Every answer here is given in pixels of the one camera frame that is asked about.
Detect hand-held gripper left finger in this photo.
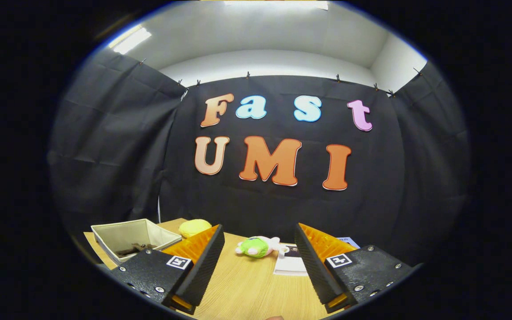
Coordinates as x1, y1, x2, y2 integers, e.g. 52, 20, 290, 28
105, 224, 225, 315

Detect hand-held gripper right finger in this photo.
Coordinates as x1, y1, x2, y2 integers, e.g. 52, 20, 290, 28
294, 222, 419, 314

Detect beige fabric storage box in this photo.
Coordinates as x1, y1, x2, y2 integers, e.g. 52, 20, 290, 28
91, 218, 183, 266

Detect brown fuzzy shoe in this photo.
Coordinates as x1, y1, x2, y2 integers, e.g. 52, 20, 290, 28
115, 242, 158, 257

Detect white book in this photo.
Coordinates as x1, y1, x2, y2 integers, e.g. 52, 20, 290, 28
273, 244, 308, 277

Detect yellow plush ball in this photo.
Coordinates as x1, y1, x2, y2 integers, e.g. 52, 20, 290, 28
179, 219, 212, 239

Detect green and pink plush toy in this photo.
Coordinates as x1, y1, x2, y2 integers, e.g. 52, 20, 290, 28
235, 236, 285, 259

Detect black backdrop cloth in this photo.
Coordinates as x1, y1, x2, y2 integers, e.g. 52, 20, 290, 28
46, 47, 472, 267

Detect ceiling light panel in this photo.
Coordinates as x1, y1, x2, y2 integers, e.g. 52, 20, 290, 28
108, 26, 153, 56
223, 0, 330, 11

